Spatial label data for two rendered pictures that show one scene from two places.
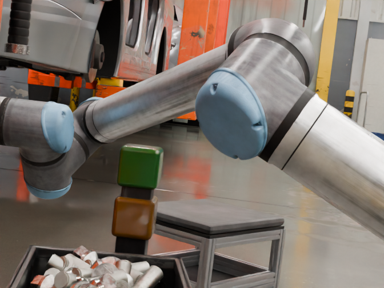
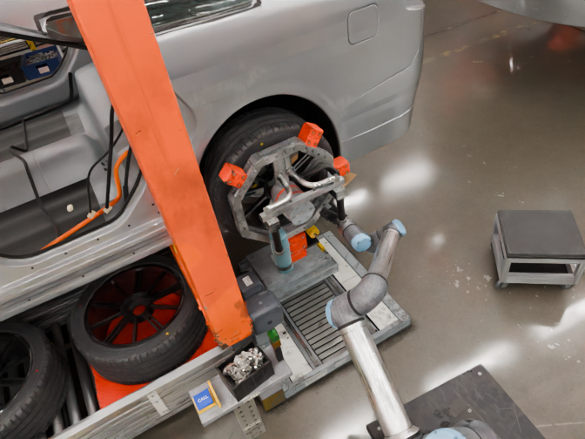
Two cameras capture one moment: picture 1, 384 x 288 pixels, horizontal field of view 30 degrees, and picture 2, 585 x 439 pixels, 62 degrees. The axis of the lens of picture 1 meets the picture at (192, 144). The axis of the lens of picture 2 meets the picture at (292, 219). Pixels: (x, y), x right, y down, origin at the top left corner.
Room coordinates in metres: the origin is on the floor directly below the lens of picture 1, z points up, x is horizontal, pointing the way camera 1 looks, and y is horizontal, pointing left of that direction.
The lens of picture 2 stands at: (0.37, -1.06, 2.37)
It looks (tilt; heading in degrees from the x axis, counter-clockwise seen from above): 44 degrees down; 65
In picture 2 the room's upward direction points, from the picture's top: 10 degrees counter-clockwise
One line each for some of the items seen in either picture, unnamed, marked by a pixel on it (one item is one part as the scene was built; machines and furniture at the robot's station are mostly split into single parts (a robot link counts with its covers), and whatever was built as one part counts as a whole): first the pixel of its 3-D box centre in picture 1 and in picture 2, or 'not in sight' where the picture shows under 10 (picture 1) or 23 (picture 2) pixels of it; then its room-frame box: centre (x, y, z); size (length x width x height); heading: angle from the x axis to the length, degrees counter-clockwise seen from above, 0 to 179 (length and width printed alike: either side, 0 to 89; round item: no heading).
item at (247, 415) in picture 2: not in sight; (245, 409); (0.48, 0.06, 0.21); 0.10 x 0.10 x 0.42; 87
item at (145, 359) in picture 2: not in sight; (142, 315); (0.26, 0.72, 0.39); 0.66 x 0.66 x 0.24
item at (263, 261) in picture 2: not in sight; (283, 246); (1.12, 0.74, 0.32); 0.40 x 0.30 x 0.28; 177
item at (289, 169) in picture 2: not in sight; (311, 168); (1.21, 0.44, 1.03); 0.19 x 0.18 x 0.11; 87
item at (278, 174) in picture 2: not in sight; (272, 186); (1.01, 0.45, 1.03); 0.19 x 0.18 x 0.11; 87
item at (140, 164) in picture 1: (140, 166); (273, 335); (0.71, 0.05, 0.64); 0.04 x 0.04 x 0.04; 87
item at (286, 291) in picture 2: not in sight; (287, 266); (1.12, 0.74, 0.13); 0.50 x 0.36 x 0.10; 177
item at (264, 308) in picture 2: not in sight; (254, 301); (0.80, 0.54, 0.26); 0.42 x 0.18 x 0.35; 87
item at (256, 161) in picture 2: not in sight; (285, 193); (1.11, 0.57, 0.85); 0.54 x 0.07 x 0.54; 177
